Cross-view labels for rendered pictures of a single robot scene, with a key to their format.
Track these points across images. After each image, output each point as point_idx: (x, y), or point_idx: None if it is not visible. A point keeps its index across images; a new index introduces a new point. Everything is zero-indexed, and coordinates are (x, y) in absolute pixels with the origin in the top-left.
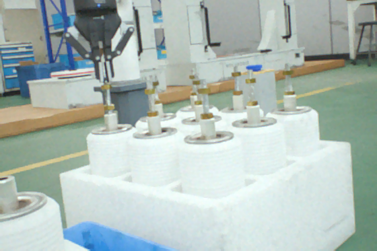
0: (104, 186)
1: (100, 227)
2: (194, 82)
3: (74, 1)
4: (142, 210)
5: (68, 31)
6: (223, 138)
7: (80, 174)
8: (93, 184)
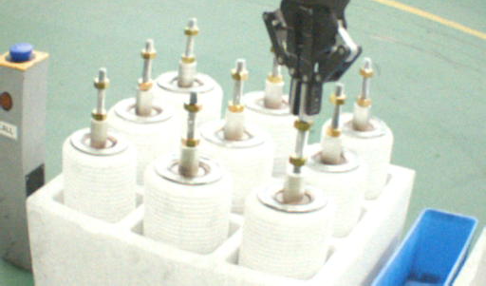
0: (363, 248)
1: (376, 284)
2: (247, 75)
3: None
4: (381, 236)
5: (351, 42)
6: (371, 117)
7: (325, 275)
8: (355, 257)
